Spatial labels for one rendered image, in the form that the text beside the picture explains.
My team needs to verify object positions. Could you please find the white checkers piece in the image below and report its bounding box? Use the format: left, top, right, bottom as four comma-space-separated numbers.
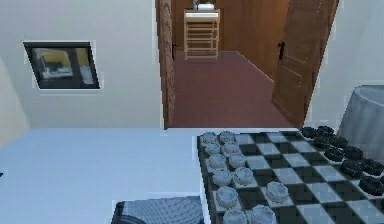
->
222, 207, 249, 224
222, 141, 241, 156
218, 130, 236, 145
215, 185, 240, 209
232, 166, 255, 187
204, 142, 222, 157
228, 152, 247, 169
265, 180, 290, 204
208, 153, 228, 170
201, 131, 218, 145
212, 168, 233, 187
250, 204, 278, 224

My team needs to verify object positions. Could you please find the brown wooden room door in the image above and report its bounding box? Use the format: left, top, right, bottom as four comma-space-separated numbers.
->
271, 0, 340, 129
155, 0, 176, 130

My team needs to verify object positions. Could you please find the pale wooden shelf unit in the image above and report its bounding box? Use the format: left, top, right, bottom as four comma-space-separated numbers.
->
183, 8, 222, 62

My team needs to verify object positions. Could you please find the dark grey textured object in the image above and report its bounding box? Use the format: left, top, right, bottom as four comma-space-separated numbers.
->
111, 195, 205, 224

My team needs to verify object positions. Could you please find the black checkers piece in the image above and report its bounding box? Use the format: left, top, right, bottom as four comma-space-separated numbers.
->
329, 135, 349, 149
358, 174, 384, 197
316, 125, 335, 138
301, 126, 319, 140
343, 145, 365, 161
339, 159, 365, 179
362, 158, 384, 177
323, 146, 346, 163
312, 135, 332, 150

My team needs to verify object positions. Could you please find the black and white checkerboard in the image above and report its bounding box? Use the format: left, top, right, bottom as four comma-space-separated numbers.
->
196, 129, 384, 224

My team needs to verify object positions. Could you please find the grey round container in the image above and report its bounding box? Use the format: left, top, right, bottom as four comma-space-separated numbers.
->
336, 84, 384, 161

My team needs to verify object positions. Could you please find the black framed wall picture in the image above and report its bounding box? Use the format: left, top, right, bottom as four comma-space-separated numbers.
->
22, 40, 102, 91

